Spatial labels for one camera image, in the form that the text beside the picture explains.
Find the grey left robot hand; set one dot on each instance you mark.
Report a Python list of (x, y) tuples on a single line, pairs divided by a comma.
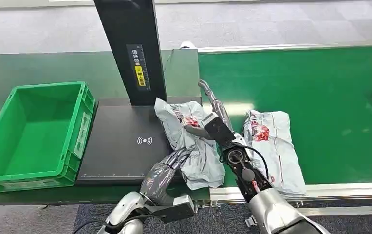
[(157, 184)]

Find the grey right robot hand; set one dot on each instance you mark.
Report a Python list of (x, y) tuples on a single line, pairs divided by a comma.
[(220, 109)]

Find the white plastic parcel bag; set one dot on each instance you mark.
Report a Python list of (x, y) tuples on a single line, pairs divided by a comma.
[(202, 164), (279, 142)]

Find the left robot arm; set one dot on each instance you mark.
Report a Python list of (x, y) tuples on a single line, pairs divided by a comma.
[(124, 206)]

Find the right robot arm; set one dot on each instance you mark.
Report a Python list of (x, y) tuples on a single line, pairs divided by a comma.
[(270, 206)]

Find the metal fitting under table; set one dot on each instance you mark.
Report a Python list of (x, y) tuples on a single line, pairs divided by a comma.
[(209, 204)]

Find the black and yellow warning label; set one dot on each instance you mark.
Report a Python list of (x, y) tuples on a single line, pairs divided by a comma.
[(139, 68)]

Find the green conveyor belt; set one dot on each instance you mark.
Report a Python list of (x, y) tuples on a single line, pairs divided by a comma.
[(334, 97)]

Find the black scanner column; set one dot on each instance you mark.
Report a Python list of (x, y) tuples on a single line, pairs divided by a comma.
[(126, 29)]

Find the green plastic crate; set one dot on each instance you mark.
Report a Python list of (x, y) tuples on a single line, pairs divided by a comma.
[(37, 142)]

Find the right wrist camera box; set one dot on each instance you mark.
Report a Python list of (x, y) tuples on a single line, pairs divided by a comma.
[(220, 130)]

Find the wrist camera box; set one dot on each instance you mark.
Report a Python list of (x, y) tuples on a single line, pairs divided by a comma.
[(220, 130), (178, 210)]

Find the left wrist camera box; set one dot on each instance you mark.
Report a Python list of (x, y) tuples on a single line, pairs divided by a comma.
[(178, 210)]

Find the black scanner base plate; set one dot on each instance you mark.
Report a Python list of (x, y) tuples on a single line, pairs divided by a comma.
[(118, 155)]

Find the silver conveyor frame rail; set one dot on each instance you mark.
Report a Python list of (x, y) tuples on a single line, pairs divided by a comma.
[(350, 190), (270, 47)]

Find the grey metal bracket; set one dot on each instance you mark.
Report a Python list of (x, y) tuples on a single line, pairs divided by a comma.
[(251, 221)]

